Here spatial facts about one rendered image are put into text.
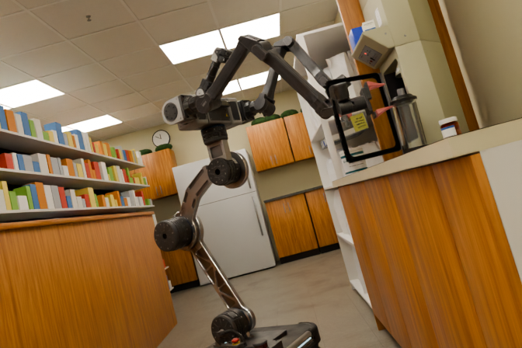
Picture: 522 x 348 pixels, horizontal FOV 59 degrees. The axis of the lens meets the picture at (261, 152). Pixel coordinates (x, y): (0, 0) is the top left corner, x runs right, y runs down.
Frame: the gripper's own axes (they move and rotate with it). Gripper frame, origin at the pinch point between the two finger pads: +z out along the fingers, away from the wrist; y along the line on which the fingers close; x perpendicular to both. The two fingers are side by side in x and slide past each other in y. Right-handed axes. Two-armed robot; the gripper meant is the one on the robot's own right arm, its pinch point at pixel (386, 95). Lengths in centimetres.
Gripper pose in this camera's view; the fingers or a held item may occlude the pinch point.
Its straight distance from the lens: 191.2
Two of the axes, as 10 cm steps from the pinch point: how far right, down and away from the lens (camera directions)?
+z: 9.6, -2.7, -0.2
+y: -2.6, -9.4, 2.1
